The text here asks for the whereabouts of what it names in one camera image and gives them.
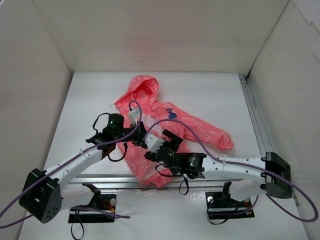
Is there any pink hooded printed jacket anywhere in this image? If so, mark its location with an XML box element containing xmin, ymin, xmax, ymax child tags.
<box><xmin>115</xmin><ymin>75</ymin><xmax>234</xmax><ymax>188</ymax></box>

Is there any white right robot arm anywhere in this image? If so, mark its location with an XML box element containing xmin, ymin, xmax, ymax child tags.
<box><xmin>143</xmin><ymin>129</ymin><xmax>293</xmax><ymax>206</ymax></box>

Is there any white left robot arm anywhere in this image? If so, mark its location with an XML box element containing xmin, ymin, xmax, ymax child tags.
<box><xmin>19</xmin><ymin>108</ymin><xmax>147</xmax><ymax>224</ymax></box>

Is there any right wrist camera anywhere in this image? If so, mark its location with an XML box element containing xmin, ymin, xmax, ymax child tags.
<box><xmin>144</xmin><ymin>133</ymin><xmax>165</xmax><ymax>153</ymax></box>

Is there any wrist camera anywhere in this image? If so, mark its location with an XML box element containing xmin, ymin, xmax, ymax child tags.
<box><xmin>144</xmin><ymin>133</ymin><xmax>165</xmax><ymax>153</ymax></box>
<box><xmin>128</xmin><ymin>107</ymin><xmax>141</xmax><ymax>126</ymax></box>

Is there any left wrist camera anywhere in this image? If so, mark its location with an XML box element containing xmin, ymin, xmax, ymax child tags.
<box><xmin>128</xmin><ymin>107</ymin><xmax>141</xmax><ymax>126</ymax></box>

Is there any front aluminium rail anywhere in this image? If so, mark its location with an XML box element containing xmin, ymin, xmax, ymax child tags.
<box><xmin>67</xmin><ymin>173</ymin><xmax>251</xmax><ymax>191</ymax></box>

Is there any aluminium rail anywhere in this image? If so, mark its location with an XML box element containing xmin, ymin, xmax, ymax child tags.
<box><xmin>67</xmin><ymin>173</ymin><xmax>251</xmax><ymax>191</ymax></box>
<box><xmin>239</xmin><ymin>75</ymin><xmax>295</xmax><ymax>199</ymax></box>

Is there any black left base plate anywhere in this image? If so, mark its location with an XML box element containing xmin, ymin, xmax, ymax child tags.
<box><xmin>67</xmin><ymin>193</ymin><xmax>117</xmax><ymax>224</ymax></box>

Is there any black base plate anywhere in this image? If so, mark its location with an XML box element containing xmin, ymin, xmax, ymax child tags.
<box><xmin>205</xmin><ymin>191</ymin><xmax>258</xmax><ymax>225</ymax></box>
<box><xmin>67</xmin><ymin>193</ymin><xmax>117</xmax><ymax>224</ymax></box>

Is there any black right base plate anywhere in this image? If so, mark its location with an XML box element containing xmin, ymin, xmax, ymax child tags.
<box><xmin>205</xmin><ymin>191</ymin><xmax>258</xmax><ymax>225</ymax></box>

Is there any right side aluminium rail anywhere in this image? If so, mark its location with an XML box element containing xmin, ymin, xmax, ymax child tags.
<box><xmin>239</xmin><ymin>75</ymin><xmax>295</xmax><ymax>199</ymax></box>

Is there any black loose cable loop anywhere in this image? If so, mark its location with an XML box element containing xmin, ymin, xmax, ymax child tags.
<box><xmin>69</xmin><ymin>209</ymin><xmax>85</xmax><ymax>240</ymax></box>

